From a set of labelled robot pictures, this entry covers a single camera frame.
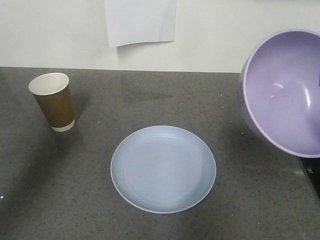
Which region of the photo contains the lilac plastic bowl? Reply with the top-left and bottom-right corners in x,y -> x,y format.
237,28 -> 320,159

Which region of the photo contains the brown paper cup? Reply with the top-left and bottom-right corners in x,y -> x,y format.
28,72 -> 75,132

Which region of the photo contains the light blue plastic plate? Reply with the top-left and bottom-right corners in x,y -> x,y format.
110,125 -> 217,214

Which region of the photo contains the white paper sheet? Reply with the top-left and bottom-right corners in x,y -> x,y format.
104,0 -> 177,47

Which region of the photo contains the black gas stove top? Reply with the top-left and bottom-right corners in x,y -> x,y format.
297,157 -> 320,202

